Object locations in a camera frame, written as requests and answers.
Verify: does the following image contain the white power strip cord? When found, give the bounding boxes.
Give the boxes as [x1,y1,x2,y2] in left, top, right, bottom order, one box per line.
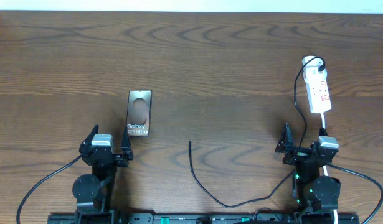
[320,112,339,224]

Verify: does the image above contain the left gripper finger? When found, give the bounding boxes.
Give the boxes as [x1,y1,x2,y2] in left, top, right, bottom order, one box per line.
[121,127,133,161]
[79,124,99,152]

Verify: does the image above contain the black USB charging cable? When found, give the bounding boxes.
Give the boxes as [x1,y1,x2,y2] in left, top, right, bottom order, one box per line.
[187,56,327,208]

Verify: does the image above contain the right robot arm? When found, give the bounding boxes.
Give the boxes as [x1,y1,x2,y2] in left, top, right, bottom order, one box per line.
[275,124,341,223]

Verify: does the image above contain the bronze Galaxy smartphone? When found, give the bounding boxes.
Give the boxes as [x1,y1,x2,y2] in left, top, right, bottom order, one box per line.
[126,90,152,137]

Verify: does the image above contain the white power strip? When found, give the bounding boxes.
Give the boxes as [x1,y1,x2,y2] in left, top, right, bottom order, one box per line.
[303,67,332,114]

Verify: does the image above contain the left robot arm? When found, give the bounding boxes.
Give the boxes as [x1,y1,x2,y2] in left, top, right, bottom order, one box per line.
[72,125,133,224]

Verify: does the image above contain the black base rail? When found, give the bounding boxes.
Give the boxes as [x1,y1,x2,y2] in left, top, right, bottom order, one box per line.
[47,212,361,224]

